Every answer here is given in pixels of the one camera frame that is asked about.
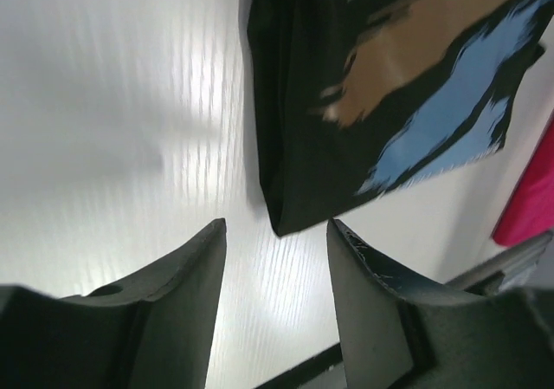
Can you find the black t-shirt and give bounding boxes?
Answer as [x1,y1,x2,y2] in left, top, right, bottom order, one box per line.
[247,0,553,237]

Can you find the folded magenta t-shirt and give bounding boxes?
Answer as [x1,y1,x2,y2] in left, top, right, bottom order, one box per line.
[493,119,553,247]

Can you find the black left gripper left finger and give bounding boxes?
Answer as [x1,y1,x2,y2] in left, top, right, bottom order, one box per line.
[60,218,227,388]

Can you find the aluminium extrusion rails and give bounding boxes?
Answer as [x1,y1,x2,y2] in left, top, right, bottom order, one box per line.
[446,231,553,296]

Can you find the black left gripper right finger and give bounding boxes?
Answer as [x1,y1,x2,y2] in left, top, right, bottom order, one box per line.
[326,219,472,388]

